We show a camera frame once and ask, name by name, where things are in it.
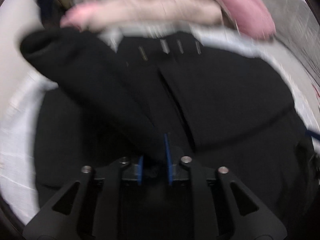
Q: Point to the grey quilted headboard cushion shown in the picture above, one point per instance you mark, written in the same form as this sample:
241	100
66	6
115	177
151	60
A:
298	29

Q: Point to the white checked bed throw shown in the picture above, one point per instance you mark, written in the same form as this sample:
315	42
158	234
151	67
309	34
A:
18	123

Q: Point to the beige pink duvet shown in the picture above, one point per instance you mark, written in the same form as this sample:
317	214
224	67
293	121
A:
98	15

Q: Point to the pink velvet pillow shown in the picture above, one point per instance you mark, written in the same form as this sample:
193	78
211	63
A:
252	18

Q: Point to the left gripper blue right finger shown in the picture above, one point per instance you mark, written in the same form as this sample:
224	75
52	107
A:
169	159

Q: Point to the large black coat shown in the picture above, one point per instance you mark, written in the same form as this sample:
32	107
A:
243	166

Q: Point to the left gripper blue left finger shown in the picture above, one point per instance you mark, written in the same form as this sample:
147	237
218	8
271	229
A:
140	170

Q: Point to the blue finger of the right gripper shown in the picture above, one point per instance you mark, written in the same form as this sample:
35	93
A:
313	134

